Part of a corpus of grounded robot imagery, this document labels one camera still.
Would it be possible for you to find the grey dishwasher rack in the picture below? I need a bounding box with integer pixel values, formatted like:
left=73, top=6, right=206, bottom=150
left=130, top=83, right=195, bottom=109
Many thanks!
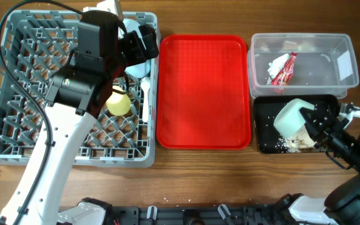
left=0, top=10, right=159, bottom=168

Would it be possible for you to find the white plastic spoon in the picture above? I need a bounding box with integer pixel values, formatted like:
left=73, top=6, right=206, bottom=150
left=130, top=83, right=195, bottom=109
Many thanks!
left=141, top=77, right=151, bottom=123

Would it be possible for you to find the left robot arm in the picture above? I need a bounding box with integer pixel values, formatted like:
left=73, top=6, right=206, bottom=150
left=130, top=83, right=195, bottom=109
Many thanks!
left=0, top=10, right=159, bottom=224

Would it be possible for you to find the red plastic tray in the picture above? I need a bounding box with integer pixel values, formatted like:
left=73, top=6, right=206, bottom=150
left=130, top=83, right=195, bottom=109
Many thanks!
left=156, top=34, right=252, bottom=150

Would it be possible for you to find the black plastic tray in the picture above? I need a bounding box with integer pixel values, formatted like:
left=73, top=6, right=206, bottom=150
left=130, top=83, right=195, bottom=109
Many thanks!
left=253, top=94, right=337, bottom=154

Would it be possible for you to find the spilled rice food waste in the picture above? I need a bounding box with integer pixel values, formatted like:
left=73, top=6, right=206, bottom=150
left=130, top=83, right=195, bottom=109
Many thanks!
left=272, top=125, right=326, bottom=153

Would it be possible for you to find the white napkin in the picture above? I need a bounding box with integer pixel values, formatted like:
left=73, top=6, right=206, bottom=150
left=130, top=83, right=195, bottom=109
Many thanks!
left=267, top=54, right=290, bottom=85

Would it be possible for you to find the clear plastic bin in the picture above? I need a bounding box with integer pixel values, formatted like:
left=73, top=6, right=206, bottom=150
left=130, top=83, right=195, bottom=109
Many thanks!
left=247, top=32, right=359, bottom=98

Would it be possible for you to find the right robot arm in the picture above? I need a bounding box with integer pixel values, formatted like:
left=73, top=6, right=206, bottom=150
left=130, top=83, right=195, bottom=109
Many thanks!
left=274, top=98, right=360, bottom=224

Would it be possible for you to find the yellow plastic cup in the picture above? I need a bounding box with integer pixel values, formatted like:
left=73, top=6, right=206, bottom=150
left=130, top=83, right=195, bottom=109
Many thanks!
left=106, top=86, right=131, bottom=116

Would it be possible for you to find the large light blue plate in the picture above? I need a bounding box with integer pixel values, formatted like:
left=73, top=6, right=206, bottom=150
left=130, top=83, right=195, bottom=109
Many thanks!
left=123, top=18, right=151, bottom=79

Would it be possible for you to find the green bowl with food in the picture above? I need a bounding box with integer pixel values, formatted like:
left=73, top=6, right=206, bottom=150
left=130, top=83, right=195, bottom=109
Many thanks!
left=274, top=98, right=314, bottom=138

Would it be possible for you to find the red snack wrapper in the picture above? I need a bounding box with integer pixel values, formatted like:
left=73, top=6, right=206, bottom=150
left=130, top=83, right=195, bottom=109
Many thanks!
left=270, top=52, right=298, bottom=86

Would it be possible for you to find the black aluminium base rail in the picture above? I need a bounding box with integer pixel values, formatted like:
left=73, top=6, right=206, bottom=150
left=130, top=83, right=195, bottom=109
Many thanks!
left=102, top=204, right=296, bottom=225

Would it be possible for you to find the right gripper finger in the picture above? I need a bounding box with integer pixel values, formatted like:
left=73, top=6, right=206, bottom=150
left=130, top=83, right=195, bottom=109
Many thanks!
left=299, top=107, right=327, bottom=141
left=324, top=99, right=340, bottom=125

